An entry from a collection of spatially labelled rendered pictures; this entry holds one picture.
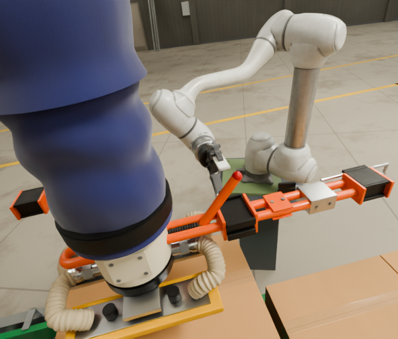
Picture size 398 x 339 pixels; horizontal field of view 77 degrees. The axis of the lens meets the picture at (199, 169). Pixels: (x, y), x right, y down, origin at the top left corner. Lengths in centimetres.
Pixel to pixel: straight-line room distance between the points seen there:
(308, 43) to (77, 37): 89
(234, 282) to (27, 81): 74
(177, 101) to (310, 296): 101
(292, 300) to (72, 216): 106
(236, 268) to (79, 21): 77
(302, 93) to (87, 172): 96
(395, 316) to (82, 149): 131
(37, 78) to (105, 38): 9
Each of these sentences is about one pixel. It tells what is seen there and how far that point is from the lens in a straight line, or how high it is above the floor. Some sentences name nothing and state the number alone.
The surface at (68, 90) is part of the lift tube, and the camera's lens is 33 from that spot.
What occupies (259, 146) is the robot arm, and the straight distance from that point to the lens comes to 137.
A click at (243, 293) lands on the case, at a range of 84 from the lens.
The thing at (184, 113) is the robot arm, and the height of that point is 138.
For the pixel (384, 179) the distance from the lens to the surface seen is 76.
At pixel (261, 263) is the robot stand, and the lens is 197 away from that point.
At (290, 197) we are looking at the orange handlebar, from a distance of 67.
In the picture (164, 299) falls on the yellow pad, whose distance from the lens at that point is 64.
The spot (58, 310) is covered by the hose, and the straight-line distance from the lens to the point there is 65.
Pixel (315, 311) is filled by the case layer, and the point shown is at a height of 54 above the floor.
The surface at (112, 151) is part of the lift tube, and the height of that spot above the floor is 152.
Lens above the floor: 168
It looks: 33 degrees down
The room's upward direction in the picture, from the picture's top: 8 degrees counter-clockwise
